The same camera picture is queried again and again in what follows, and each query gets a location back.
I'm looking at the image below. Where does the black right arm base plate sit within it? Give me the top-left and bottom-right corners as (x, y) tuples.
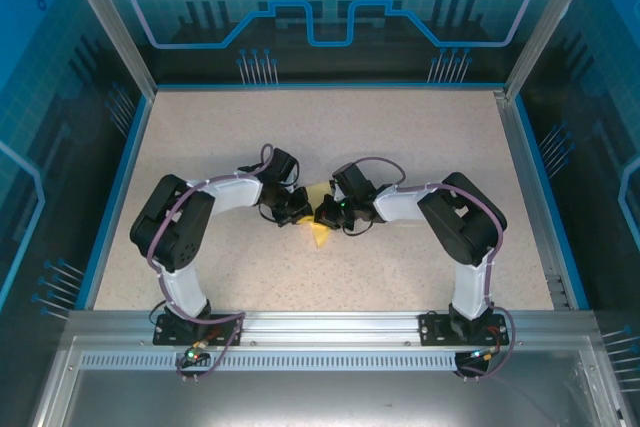
(418, 311), (507, 347)

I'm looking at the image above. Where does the blue table edge strip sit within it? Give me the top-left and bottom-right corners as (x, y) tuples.
(82, 94), (155, 311)
(510, 95), (592, 311)

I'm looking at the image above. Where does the cable connector with green light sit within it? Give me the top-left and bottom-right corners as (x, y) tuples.
(180, 340), (210, 367)
(464, 346), (502, 364)

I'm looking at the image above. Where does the aluminium frame post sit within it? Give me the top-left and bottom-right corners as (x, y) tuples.
(55, 0), (159, 98)
(502, 0), (605, 99)

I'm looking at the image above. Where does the silver metal front tray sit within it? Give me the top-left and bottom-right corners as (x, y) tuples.
(29, 336), (632, 427)

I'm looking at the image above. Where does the aluminium mounting rail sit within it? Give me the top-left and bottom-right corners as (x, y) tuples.
(67, 309), (599, 346)

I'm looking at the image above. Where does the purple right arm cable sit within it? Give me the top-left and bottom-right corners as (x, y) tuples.
(349, 156), (516, 381)

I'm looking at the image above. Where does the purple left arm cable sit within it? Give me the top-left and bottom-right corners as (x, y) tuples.
(147, 143), (275, 384)

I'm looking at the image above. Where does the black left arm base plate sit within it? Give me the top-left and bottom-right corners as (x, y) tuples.
(152, 313), (247, 347)

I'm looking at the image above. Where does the yellow cloth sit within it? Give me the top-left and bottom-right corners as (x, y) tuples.
(294, 180), (335, 249)

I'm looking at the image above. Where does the slotted metal cable duct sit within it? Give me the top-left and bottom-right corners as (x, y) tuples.
(78, 352), (582, 372)

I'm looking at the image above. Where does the aluminium side rail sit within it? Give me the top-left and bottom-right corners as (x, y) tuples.
(492, 89), (576, 311)

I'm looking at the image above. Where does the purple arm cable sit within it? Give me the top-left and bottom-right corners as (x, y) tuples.
(147, 143), (275, 384)
(349, 156), (516, 381)

